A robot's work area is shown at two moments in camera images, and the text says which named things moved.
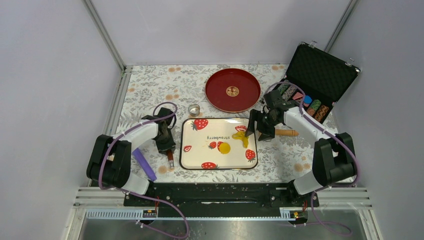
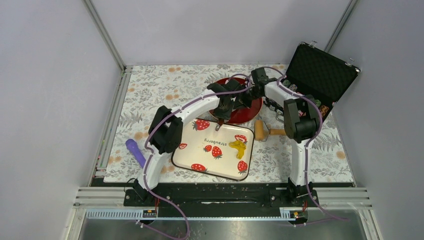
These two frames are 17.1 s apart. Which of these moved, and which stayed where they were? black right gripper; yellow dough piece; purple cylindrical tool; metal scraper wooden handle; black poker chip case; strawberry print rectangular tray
Moved: black right gripper; strawberry print rectangular tray; yellow dough piece; metal scraper wooden handle
Stayed: purple cylindrical tool; black poker chip case
